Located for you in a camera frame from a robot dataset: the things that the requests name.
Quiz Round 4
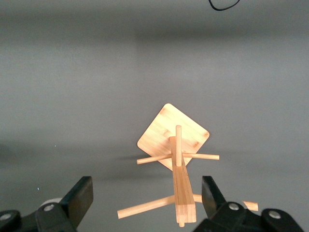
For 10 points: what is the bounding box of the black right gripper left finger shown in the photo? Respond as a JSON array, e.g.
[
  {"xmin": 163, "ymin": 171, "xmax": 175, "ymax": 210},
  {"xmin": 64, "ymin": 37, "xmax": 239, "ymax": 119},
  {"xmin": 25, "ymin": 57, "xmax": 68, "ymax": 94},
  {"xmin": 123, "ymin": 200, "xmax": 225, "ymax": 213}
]
[{"xmin": 35, "ymin": 175, "xmax": 94, "ymax": 232}]

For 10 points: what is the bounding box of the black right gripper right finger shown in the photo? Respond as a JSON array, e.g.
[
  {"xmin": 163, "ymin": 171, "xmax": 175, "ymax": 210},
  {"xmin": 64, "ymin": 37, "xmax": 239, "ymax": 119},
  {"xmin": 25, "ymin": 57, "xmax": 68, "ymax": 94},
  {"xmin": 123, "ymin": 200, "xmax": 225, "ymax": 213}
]
[{"xmin": 193, "ymin": 175, "xmax": 261, "ymax": 232}]

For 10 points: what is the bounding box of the wooden cup rack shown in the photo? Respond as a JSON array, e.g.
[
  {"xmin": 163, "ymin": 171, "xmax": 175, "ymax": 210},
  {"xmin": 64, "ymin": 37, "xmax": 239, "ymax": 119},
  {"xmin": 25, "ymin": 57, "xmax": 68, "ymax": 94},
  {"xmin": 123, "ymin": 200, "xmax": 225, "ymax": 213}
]
[{"xmin": 117, "ymin": 103, "xmax": 259, "ymax": 228}]

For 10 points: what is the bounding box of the dark grey table mat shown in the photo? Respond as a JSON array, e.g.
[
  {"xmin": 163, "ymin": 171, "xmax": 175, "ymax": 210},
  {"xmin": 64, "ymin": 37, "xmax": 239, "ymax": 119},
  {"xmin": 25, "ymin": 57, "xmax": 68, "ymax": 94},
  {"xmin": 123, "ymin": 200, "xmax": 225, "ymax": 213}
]
[{"xmin": 0, "ymin": 0, "xmax": 309, "ymax": 232}]

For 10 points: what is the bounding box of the black looped floor cable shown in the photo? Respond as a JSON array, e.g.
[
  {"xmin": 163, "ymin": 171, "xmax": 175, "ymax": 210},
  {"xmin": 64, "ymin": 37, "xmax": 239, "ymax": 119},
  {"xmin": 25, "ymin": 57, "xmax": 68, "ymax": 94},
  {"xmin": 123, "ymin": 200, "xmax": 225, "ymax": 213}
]
[{"xmin": 209, "ymin": 0, "xmax": 241, "ymax": 12}]

